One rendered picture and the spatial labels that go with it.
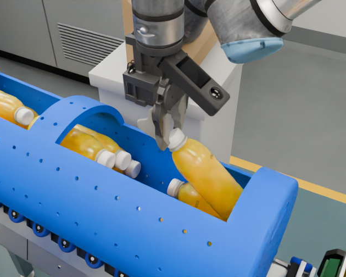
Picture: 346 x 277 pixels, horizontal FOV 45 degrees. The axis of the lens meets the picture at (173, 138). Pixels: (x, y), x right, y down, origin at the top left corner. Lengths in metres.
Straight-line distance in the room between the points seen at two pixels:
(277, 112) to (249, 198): 2.20
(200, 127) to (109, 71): 0.27
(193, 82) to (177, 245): 0.25
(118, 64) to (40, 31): 1.97
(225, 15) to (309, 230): 1.53
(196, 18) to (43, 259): 0.65
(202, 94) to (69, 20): 2.22
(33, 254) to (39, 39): 2.19
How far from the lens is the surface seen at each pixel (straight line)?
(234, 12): 0.86
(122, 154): 0.87
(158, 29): 0.60
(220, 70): 1.07
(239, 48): 0.85
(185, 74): 0.63
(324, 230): 2.24
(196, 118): 0.97
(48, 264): 1.04
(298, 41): 3.57
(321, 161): 2.56
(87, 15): 2.69
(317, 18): 3.49
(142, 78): 0.66
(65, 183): 0.75
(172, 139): 0.73
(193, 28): 0.99
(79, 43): 2.83
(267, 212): 0.64
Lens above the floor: 1.73
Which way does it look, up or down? 43 degrees down
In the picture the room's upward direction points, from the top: straight up
